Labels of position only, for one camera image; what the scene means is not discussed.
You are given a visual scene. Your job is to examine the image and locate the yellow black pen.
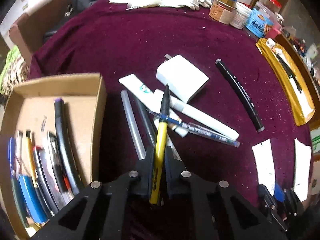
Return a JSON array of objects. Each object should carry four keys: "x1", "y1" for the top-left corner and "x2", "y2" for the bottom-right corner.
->
[{"x1": 150, "y1": 85, "x2": 170, "y2": 205}]

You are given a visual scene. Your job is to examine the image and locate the white cream tube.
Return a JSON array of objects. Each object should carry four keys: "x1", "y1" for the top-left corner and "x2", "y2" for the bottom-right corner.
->
[{"x1": 252, "y1": 139, "x2": 276, "y2": 195}]

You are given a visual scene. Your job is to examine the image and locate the clear blue ballpoint pen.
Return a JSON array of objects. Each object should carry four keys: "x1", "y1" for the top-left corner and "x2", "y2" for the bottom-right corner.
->
[{"x1": 146, "y1": 109, "x2": 240, "y2": 148}]

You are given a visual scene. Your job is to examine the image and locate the blue battery pack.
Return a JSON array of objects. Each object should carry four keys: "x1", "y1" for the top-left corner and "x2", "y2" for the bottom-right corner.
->
[{"x1": 18, "y1": 174, "x2": 48, "y2": 223}]

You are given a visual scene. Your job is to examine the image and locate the white paper slip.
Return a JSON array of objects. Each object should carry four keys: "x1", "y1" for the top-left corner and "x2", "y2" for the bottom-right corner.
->
[{"x1": 293, "y1": 138, "x2": 312, "y2": 202}]

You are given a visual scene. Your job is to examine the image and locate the black slim pen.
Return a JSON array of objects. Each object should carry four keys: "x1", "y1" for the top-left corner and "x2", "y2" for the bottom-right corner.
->
[{"x1": 136, "y1": 98, "x2": 156, "y2": 148}]

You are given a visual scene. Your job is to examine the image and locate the white marker pen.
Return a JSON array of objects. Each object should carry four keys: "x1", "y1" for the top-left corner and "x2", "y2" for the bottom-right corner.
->
[{"x1": 153, "y1": 89, "x2": 239, "y2": 140}]

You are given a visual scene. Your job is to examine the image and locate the clear gel pen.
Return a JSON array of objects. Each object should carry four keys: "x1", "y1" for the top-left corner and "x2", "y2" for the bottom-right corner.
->
[{"x1": 120, "y1": 90, "x2": 146, "y2": 160}]

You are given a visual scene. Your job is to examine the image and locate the black marker pen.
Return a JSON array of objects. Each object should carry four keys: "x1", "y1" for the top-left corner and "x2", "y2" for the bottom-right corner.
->
[{"x1": 215, "y1": 59, "x2": 265, "y2": 132}]

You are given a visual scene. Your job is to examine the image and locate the white tube long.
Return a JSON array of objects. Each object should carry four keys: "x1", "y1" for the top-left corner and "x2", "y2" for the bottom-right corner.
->
[{"x1": 118, "y1": 74, "x2": 188, "y2": 137}]

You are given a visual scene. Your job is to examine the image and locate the purple capped black marker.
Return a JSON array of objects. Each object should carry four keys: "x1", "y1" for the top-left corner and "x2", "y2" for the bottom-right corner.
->
[{"x1": 54, "y1": 98, "x2": 84, "y2": 196}]

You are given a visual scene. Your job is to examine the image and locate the white power adapter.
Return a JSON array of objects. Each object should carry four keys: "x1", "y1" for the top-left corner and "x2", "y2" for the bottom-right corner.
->
[{"x1": 156, "y1": 55, "x2": 209, "y2": 103}]

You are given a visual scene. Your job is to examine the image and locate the black red pen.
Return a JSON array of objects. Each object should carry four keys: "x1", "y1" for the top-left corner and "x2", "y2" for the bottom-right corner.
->
[{"x1": 33, "y1": 146, "x2": 59, "y2": 219}]

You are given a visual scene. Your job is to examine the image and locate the yellow tray with pens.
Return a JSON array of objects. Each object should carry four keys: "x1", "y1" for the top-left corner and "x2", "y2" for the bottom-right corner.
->
[{"x1": 255, "y1": 38, "x2": 316, "y2": 126}]

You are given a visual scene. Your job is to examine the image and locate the yellow black mechanical pencil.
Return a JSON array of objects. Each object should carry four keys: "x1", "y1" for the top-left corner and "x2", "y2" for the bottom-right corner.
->
[{"x1": 25, "y1": 129, "x2": 37, "y2": 187}]

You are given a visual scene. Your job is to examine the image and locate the clear black ballpoint pen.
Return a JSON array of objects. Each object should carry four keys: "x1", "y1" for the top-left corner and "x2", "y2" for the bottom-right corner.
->
[{"x1": 15, "y1": 131, "x2": 23, "y2": 178}]

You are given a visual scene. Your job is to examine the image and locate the cardboard tray box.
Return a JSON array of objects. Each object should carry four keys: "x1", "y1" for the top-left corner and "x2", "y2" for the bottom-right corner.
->
[{"x1": 1, "y1": 73, "x2": 107, "y2": 239}]

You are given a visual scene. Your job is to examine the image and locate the blue marker pen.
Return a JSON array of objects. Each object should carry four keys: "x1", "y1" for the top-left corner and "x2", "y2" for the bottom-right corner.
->
[{"x1": 7, "y1": 137, "x2": 16, "y2": 178}]

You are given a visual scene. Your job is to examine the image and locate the maroon tablecloth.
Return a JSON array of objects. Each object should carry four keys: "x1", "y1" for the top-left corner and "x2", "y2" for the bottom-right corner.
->
[{"x1": 29, "y1": 0, "x2": 313, "y2": 240}]

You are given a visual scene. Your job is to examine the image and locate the pink container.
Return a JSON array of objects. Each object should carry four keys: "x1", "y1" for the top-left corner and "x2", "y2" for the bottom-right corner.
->
[{"x1": 266, "y1": 23, "x2": 282, "y2": 39}]

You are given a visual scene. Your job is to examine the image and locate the white plastic tub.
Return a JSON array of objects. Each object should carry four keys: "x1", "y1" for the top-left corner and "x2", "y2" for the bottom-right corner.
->
[{"x1": 229, "y1": 2, "x2": 252, "y2": 30}]

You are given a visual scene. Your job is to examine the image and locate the white gloves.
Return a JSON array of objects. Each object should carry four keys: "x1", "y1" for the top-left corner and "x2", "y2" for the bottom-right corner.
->
[{"x1": 159, "y1": 0, "x2": 213, "y2": 11}]

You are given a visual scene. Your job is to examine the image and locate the green patterned blanket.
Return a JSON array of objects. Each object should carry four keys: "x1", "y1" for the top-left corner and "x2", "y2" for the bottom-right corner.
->
[{"x1": 1, "y1": 45, "x2": 30, "y2": 97}]

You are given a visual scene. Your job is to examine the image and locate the blue labelled plastic jar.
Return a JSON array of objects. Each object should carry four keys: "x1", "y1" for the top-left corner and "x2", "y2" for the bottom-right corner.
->
[{"x1": 245, "y1": 2, "x2": 276, "y2": 38}]

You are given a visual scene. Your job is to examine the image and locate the white paper sheet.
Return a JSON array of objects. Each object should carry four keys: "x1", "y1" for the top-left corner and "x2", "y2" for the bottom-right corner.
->
[{"x1": 108, "y1": 0, "x2": 171, "y2": 10}]

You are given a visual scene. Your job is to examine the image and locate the brown armchair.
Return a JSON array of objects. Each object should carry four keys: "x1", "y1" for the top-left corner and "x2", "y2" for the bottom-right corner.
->
[{"x1": 9, "y1": 0, "x2": 72, "y2": 66}]

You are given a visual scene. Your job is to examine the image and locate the red lid clear jar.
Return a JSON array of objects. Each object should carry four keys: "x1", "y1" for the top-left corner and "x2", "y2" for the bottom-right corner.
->
[{"x1": 258, "y1": 0, "x2": 281, "y2": 14}]

